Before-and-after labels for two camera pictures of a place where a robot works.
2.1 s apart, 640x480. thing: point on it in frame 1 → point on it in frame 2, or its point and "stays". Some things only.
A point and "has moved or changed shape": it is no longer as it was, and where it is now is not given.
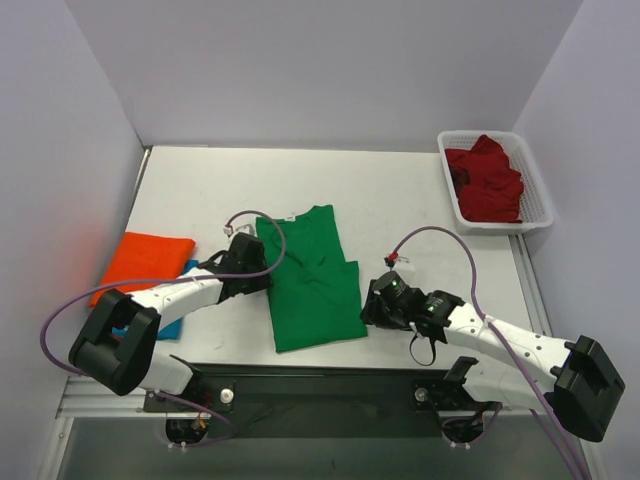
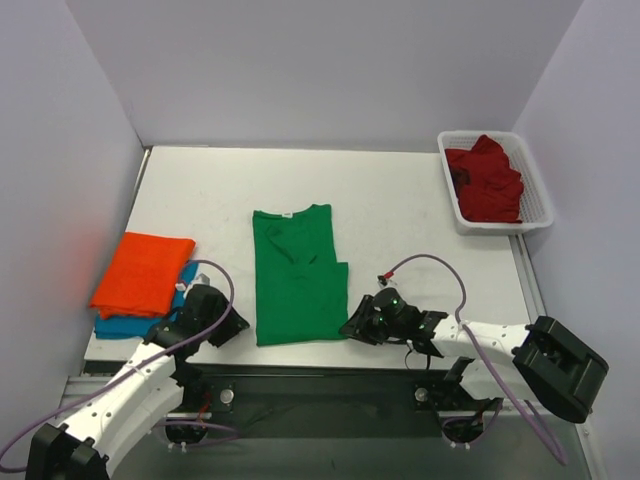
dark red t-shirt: x=487 y=188 stays
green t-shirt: x=315 y=295 has moved or changed shape
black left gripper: x=255 y=265 → x=226 y=326
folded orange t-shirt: x=145 y=256 stays
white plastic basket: x=534 y=209 stays
